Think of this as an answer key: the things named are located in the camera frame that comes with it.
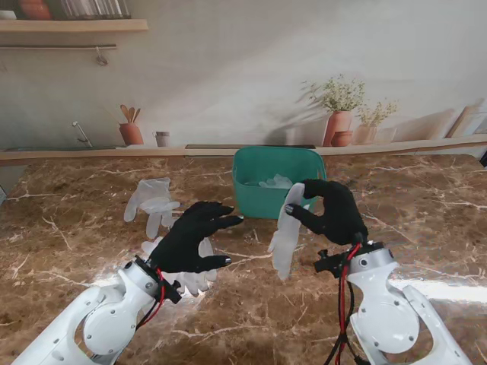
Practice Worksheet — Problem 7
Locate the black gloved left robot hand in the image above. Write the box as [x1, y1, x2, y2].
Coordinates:
[149, 201, 245, 275]

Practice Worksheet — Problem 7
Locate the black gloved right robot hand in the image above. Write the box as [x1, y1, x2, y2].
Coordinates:
[285, 179, 370, 246]

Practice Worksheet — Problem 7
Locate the teal plastic basket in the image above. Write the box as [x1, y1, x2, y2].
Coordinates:
[231, 147, 328, 221]

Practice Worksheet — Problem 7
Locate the small round terracotta pot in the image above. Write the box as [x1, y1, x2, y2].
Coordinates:
[330, 130, 354, 148]

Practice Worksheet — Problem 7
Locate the tall terracotta vase with flowers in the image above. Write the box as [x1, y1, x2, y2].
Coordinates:
[300, 75, 366, 148]

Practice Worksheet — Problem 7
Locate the terracotta pot with wooden spoons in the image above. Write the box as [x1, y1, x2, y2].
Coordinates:
[118, 103, 145, 146]

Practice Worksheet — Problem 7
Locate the row of books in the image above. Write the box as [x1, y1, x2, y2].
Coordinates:
[60, 0, 132, 19]

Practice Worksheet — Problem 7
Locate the orange ceramic jar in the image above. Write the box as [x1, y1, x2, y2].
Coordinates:
[19, 0, 52, 21]

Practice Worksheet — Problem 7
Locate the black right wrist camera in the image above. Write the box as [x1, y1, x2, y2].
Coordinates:
[314, 249, 349, 274]

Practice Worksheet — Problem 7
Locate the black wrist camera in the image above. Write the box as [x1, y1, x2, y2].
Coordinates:
[165, 279, 183, 305]
[314, 249, 349, 274]

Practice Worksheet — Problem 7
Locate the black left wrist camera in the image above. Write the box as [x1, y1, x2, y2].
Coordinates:
[165, 279, 183, 305]

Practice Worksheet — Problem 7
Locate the red black left arm cable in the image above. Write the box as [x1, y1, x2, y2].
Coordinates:
[136, 268, 168, 332]

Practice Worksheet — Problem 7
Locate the red black arm cable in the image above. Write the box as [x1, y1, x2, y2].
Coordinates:
[136, 268, 168, 332]
[325, 233, 366, 365]

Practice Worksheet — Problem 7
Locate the red black right arm cable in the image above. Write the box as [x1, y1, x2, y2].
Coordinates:
[325, 233, 366, 365]

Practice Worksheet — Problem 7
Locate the dark metal wall rail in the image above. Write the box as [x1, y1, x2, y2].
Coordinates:
[0, 43, 117, 49]

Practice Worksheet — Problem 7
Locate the light wooden wall shelf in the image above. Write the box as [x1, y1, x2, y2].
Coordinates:
[0, 18, 149, 33]

